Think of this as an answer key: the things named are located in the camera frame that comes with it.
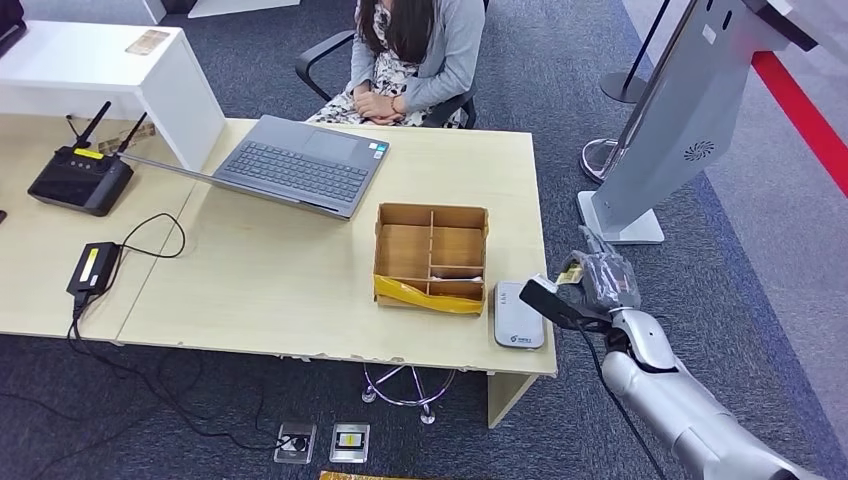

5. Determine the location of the floor socket with plug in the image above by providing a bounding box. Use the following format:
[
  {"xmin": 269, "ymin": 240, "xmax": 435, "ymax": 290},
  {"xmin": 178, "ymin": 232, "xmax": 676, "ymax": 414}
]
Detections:
[{"xmin": 274, "ymin": 421, "xmax": 318, "ymax": 465}]

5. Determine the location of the person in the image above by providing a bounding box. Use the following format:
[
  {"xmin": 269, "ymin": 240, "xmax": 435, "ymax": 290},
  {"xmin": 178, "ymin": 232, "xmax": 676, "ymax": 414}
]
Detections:
[{"xmin": 306, "ymin": 0, "xmax": 488, "ymax": 129}]

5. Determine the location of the divided cardboard box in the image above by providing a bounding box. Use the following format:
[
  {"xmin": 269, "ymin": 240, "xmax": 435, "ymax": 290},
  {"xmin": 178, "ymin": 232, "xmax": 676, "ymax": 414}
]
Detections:
[{"xmin": 372, "ymin": 201, "xmax": 492, "ymax": 317}]

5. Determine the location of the black mains cable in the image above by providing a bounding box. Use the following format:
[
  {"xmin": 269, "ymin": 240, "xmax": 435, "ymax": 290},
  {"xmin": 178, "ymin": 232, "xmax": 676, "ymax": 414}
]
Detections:
[{"xmin": 64, "ymin": 291, "xmax": 299, "ymax": 455}]

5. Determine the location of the black stanchion post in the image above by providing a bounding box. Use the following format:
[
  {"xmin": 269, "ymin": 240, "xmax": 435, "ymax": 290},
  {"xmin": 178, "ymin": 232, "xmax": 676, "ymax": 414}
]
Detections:
[{"xmin": 599, "ymin": 0, "xmax": 674, "ymax": 105}]

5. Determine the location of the black office chair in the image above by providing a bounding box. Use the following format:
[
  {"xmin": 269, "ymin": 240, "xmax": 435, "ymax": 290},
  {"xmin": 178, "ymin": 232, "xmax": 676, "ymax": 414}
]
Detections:
[{"xmin": 294, "ymin": 0, "xmax": 492, "ymax": 130}]

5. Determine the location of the person's left hand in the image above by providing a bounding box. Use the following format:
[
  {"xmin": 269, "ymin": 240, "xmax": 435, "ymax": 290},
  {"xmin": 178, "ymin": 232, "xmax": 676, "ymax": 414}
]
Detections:
[{"xmin": 360, "ymin": 99, "xmax": 400, "ymax": 127}]

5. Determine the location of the white cabinet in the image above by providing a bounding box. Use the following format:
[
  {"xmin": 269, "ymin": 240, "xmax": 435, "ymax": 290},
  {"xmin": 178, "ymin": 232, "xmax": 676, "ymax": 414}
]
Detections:
[
  {"xmin": 19, "ymin": 0, "xmax": 167, "ymax": 26},
  {"xmin": 187, "ymin": 0, "xmax": 301, "ymax": 19}
]

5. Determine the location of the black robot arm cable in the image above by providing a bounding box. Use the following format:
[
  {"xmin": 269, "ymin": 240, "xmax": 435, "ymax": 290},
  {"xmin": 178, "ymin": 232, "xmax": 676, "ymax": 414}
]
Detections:
[{"xmin": 578, "ymin": 327, "xmax": 667, "ymax": 480}]

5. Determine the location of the black router with antennas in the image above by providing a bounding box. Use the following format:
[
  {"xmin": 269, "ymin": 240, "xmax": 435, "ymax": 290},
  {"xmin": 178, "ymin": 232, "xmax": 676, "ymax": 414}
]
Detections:
[{"xmin": 27, "ymin": 100, "xmax": 149, "ymax": 218}]

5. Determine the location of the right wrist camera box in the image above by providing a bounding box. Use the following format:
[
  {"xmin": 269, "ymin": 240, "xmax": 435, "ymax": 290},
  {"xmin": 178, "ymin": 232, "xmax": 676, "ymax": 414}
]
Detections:
[{"xmin": 518, "ymin": 274, "xmax": 611, "ymax": 333}]

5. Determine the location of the tan sticker label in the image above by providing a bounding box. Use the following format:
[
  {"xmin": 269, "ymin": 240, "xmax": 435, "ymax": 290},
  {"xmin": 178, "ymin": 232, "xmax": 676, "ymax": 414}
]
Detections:
[{"xmin": 125, "ymin": 28, "xmax": 171, "ymax": 56}]

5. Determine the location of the white desk shelf unit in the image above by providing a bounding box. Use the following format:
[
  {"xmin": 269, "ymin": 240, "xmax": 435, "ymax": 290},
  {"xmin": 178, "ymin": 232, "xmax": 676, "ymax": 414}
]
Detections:
[{"xmin": 0, "ymin": 19, "xmax": 227, "ymax": 172}]

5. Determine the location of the person's right hand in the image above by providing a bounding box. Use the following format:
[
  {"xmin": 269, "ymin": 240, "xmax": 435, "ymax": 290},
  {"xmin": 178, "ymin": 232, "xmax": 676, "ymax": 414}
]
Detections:
[{"xmin": 352, "ymin": 87, "xmax": 392, "ymax": 115}]

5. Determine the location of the floor socket with yellow mark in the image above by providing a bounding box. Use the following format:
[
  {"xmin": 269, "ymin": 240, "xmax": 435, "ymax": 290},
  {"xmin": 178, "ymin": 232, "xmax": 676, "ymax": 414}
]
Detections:
[{"xmin": 329, "ymin": 422, "xmax": 372, "ymax": 464}]

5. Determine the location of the chrome stool base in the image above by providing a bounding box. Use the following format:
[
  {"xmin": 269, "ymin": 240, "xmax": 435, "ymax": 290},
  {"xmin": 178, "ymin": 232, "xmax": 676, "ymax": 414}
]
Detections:
[{"xmin": 360, "ymin": 362, "xmax": 458, "ymax": 425}]

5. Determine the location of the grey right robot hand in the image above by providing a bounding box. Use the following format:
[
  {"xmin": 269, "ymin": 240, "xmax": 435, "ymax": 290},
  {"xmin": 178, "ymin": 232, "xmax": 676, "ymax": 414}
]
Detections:
[{"xmin": 556, "ymin": 225, "xmax": 643, "ymax": 316}]

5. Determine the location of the grey white card reader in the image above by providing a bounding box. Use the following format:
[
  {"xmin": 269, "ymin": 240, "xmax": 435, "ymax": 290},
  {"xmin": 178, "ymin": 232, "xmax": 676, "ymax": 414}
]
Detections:
[{"xmin": 492, "ymin": 280, "xmax": 546, "ymax": 351}]

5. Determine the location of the brown tape strip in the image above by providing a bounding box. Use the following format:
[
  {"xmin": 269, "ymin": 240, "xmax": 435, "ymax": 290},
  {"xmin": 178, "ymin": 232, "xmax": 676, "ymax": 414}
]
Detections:
[{"xmin": 96, "ymin": 121, "xmax": 157, "ymax": 155}]

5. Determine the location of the clear plastic film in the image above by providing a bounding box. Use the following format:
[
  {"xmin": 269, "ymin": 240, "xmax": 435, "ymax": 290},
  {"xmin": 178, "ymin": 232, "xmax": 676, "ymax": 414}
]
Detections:
[{"xmin": 563, "ymin": 248, "xmax": 643, "ymax": 313}]

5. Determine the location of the grey laptop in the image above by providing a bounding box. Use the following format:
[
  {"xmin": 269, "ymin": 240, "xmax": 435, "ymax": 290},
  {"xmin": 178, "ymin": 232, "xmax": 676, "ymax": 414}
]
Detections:
[{"xmin": 117, "ymin": 114, "xmax": 391, "ymax": 222}]

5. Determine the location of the chrome stanchion post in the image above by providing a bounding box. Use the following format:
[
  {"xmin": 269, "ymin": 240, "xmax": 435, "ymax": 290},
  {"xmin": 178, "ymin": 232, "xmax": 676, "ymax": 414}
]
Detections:
[{"xmin": 580, "ymin": 137, "xmax": 627, "ymax": 185}]

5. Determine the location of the thin black adapter cable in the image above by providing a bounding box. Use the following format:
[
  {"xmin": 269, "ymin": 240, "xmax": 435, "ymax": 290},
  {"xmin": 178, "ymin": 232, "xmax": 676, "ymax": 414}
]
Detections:
[{"xmin": 99, "ymin": 211, "xmax": 187, "ymax": 299}]

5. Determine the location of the grey kiosk stand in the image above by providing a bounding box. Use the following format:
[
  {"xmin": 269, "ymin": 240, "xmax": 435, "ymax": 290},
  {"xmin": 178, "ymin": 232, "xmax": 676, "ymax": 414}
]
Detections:
[{"xmin": 576, "ymin": 0, "xmax": 823, "ymax": 248}]

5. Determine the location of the black power adapter yellow label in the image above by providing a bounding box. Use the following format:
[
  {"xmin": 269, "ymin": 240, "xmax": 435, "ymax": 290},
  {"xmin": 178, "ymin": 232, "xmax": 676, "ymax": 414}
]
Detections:
[{"xmin": 66, "ymin": 240, "xmax": 123, "ymax": 297}]

